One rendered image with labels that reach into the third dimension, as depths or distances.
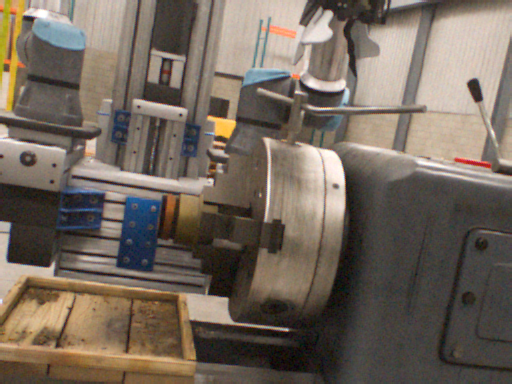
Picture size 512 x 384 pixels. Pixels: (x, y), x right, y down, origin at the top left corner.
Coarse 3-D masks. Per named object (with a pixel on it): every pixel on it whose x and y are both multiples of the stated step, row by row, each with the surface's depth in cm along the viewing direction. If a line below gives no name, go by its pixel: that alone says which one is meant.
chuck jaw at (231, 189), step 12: (240, 156) 116; (228, 168) 115; (240, 168) 115; (216, 180) 112; (228, 180) 113; (240, 180) 114; (204, 192) 111; (216, 192) 111; (228, 192) 112; (240, 192) 113; (216, 204) 111; (228, 204) 111; (240, 204) 112; (240, 216) 114
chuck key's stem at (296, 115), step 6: (294, 96) 106; (300, 96) 106; (306, 96) 106; (294, 102) 106; (300, 102) 106; (294, 108) 107; (294, 114) 107; (300, 114) 107; (294, 120) 107; (300, 120) 107; (288, 126) 108; (294, 126) 107; (300, 126) 108; (288, 132) 108; (294, 132) 108; (288, 138) 108; (294, 138) 108; (288, 144) 108
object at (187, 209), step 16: (160, 208) 111; (176, 208) 106; (192, 208) 106; (208, 208) 108; (160, 224) 105; (176, 224) 106; (192, 224) 106; (176, 240) 107; (192, 240) 107; (208, 240) 109
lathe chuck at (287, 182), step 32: (256, 160) 112; (288, 160) 103; (320, 160) 105; (256, 192) 107; (288, 192) 99; (320, 192) 101; (288, 224) 98; (320, 224) 99; (256, 256) 99; (288, 256) 98; (256, 288) 99; (288, 288) 100; (256, 320) 106; (288, 320) 106
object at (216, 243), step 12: (216, 240) 112; (192, 252) 112; (204, 252) 111; (216, 252) 111; (228, 252) 112; (240, 252) 112; (204, 264) 112; (216, 264) 113; (228, 264) 113; (216, 276) 114; (228, 276) 114; (216, 288) 115; (228, 288) 116; (228, 300) 118
